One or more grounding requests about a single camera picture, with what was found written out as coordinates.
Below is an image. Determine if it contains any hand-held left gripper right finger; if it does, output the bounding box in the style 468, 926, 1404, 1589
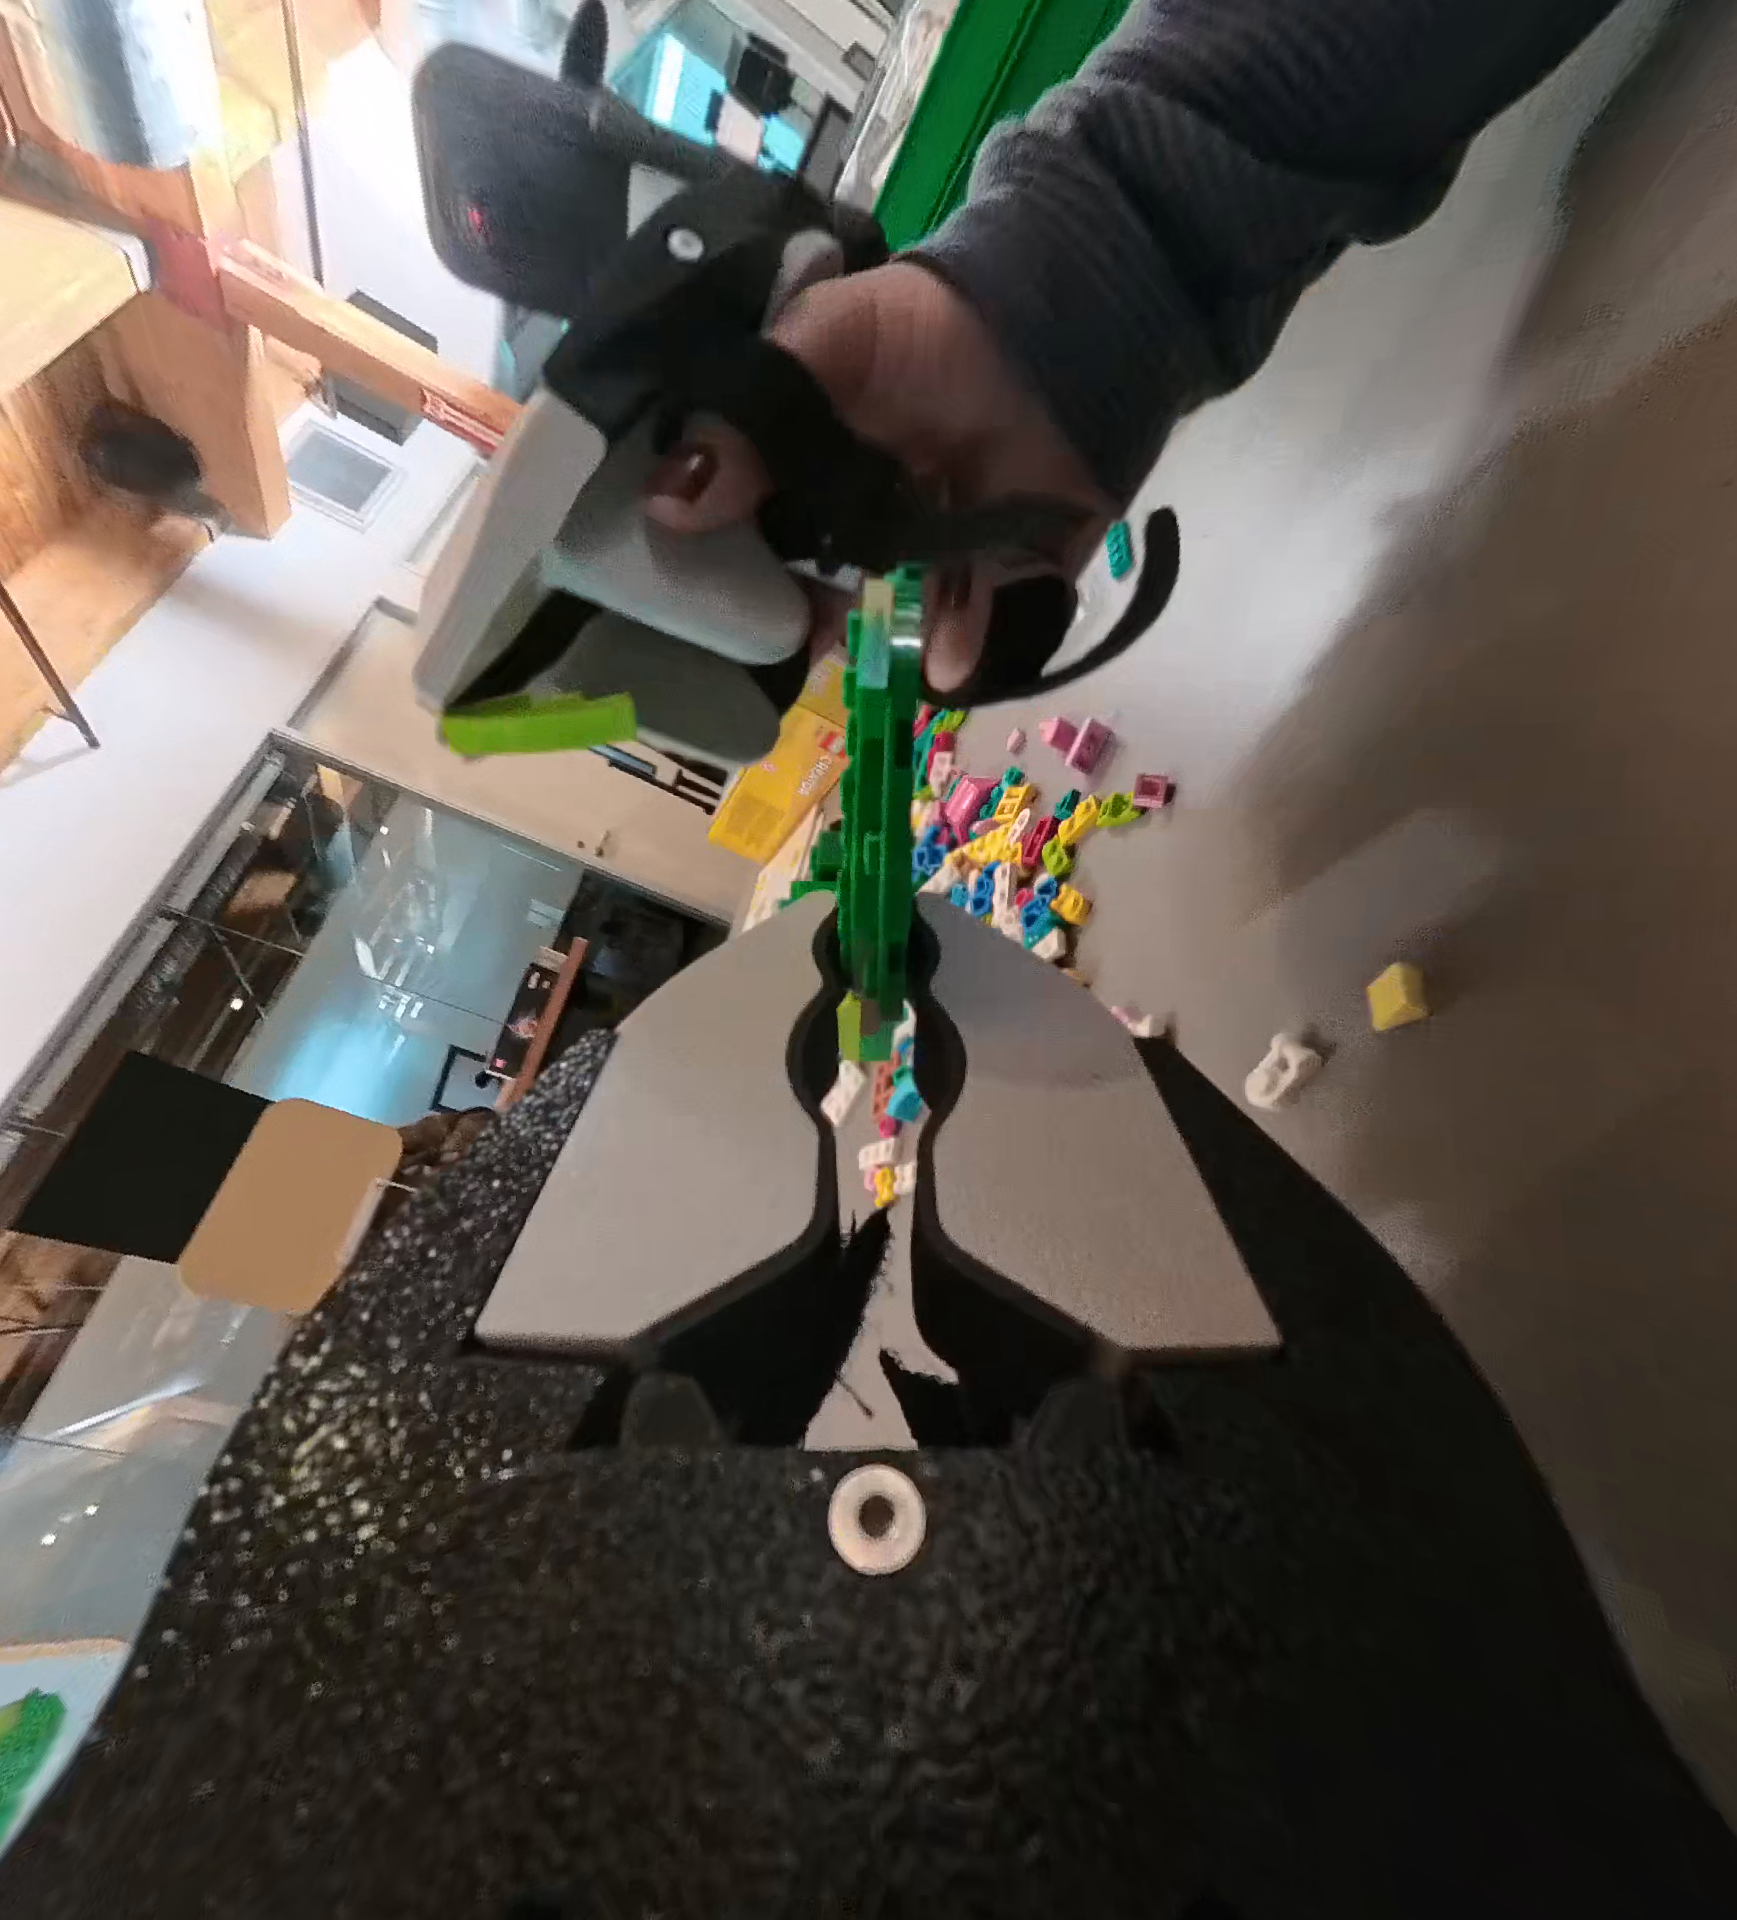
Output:
905, 894, 1284, 1361

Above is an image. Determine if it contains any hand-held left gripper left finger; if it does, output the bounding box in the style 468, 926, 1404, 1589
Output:
470, 901, 853, 1361

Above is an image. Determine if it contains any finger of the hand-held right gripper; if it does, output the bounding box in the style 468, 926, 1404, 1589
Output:
409, 390, 614, 716
449, 612, 791, 762

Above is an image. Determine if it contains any lime green lego plate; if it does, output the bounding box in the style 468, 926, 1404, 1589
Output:
437, 692, 642, 762

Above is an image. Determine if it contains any green lego build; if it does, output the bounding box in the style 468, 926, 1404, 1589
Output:
804, 566, 933, 1045

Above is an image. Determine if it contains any person's right forearm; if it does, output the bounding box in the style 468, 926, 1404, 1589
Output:
899, 0, 1627, 513

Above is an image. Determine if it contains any yellow lego box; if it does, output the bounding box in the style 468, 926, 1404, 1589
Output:
706, 661, 864, 861

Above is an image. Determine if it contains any white rounded lego plate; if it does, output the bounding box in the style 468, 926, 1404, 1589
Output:
1243, 1026, 1326, 1113

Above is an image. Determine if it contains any pile of colourful lego bricks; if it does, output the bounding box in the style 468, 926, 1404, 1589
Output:
808, 704, 1185, 1215

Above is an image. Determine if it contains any person's right hand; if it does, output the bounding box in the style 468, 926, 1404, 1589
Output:
641, 258, 1129, 708

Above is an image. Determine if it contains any white ceiling vent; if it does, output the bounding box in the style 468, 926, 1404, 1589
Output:
281, 412, 407, 531

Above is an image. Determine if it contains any black round speaker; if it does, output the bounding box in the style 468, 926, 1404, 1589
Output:
75, 393, 235, 531

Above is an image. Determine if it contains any silver vertical air duct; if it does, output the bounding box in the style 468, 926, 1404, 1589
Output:
34, 0, 223, 170

